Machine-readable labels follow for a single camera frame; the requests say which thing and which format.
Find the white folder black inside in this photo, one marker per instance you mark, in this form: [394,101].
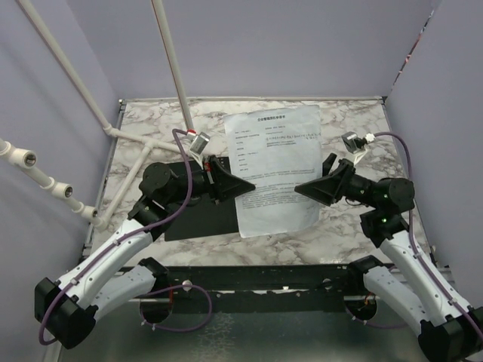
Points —
[203,218]

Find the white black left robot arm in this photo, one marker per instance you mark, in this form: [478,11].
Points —
[69,307]

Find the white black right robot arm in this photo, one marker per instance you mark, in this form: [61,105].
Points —
[447,326]

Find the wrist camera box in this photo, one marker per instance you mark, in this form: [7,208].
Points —
[356,145]
[199,141]

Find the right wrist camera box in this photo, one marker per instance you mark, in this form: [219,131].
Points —
[356,145]

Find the white pipe frame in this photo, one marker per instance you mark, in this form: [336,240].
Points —
[55,96]

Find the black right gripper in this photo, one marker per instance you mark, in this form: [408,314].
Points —
[319,188]

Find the white paper sheets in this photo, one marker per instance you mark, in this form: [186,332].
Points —
[276,150]

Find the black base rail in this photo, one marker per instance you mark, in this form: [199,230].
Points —
[258,289]

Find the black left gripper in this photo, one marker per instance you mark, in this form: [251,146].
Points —
[221,184]

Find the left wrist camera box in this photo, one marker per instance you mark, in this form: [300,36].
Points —
[199,141]

